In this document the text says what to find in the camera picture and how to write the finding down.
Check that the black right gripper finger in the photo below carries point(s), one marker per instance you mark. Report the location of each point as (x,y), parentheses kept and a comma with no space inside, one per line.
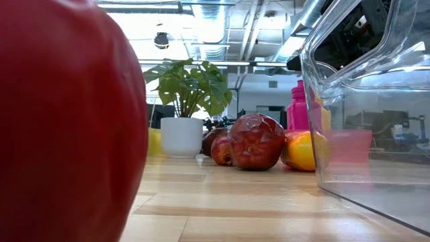
(294,64)

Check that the pink plastic squeeze bottle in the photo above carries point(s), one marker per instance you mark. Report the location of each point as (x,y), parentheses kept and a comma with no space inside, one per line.
(297,111)

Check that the yellow plastic squeeze bottle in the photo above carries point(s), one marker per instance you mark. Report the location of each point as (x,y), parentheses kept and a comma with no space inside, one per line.
(325,117)

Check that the dark red toy fruit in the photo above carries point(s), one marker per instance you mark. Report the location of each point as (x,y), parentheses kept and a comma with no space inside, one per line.
(257,142)

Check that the artificial green monstera plant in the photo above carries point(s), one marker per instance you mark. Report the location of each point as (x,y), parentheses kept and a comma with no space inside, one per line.
(188,87)

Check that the red toy apple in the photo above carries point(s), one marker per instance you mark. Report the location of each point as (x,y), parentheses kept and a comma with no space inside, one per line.
(211,138)

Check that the clear plastic bin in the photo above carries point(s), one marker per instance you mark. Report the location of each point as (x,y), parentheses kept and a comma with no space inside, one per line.
(369,201)

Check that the translucent red plastic bin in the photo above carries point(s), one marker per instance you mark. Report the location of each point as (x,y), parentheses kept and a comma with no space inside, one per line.
(349,146)

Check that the background robot workstation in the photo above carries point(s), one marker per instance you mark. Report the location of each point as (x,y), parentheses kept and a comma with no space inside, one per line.
(399,134)

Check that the black ceiling dome fixture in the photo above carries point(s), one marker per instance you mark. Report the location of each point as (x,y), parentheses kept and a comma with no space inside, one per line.
(161,40)

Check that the translucent yellow plastic bin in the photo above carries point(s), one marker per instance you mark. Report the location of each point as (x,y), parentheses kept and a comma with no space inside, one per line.
(154,142)

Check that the red toy tomato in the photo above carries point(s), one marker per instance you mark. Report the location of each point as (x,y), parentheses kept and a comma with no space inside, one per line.
(67,117)

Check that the silver ventilation duct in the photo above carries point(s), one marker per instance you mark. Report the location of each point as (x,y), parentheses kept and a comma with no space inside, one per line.
(211,30)

